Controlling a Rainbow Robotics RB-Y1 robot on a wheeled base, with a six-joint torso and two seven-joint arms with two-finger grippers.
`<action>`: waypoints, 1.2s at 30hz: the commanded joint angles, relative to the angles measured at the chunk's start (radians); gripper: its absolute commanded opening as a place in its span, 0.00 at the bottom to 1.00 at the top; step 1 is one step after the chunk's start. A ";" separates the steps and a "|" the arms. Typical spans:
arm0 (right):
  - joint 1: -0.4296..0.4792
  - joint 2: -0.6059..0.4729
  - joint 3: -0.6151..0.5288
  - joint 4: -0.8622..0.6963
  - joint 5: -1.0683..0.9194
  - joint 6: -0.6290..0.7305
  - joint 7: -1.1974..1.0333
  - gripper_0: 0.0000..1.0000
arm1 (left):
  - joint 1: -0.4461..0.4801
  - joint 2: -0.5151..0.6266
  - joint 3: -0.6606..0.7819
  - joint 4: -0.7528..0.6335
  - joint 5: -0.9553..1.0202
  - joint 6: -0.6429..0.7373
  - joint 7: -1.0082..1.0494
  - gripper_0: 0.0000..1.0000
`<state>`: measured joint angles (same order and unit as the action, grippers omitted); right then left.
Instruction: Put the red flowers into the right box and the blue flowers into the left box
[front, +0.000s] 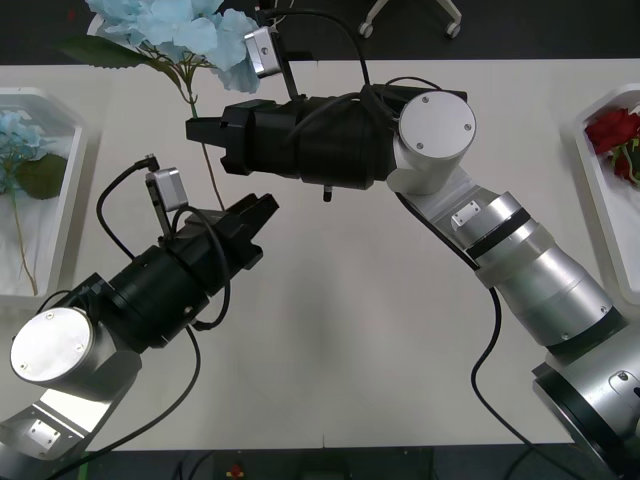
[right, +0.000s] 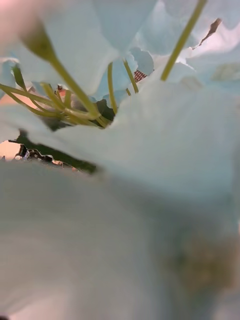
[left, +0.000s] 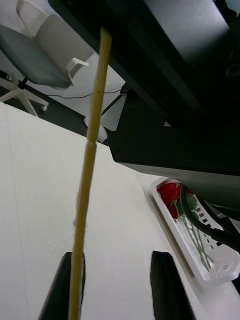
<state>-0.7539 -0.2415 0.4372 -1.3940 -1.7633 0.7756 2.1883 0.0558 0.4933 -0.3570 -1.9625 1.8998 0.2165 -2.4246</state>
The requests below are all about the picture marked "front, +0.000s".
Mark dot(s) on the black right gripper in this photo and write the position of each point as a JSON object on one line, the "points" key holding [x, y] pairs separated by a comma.
{"points": [[265, 140]]}

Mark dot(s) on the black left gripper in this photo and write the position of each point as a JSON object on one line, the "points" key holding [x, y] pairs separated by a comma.
{"points": [[235, 250]]}

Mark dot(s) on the pale blue flower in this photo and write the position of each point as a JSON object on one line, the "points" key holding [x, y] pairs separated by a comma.
{"points": [[165, 25], [45, 177]]}

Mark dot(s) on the large red rose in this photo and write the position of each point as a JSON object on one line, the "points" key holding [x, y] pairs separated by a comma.
{"points": [[612, 127]]}

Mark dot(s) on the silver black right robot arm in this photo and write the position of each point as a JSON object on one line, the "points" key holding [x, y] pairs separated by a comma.
{"points": [[540, 270]]}

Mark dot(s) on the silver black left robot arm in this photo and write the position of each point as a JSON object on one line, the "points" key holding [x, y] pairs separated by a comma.
{"points": [[50, 345]]}

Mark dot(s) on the shallow white box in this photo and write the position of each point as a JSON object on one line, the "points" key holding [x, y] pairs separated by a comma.
{"points": [[600, 210], [70, 225]]}

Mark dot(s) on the white chair base with castors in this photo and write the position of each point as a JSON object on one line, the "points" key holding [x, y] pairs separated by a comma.
{"points": [[380, 10]]}

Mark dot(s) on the small red floor object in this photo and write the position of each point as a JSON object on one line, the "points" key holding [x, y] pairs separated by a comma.
{"points": [[235, 471]]}

